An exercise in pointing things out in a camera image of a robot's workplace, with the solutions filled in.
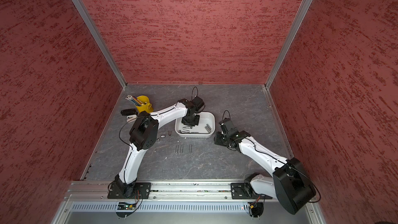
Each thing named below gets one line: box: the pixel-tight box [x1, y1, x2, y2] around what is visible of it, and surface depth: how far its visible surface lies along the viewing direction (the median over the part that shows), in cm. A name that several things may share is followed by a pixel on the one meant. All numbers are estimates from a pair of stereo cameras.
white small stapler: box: [126, 114, 138, 123], surface depth 102 cm
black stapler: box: [120, 108, 138, 116], surface depth 104 cm
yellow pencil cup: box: [135, 94, 154, 114], surface depth 99 cm
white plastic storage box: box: [174, 111, 217, 138], surface depth 96 cm
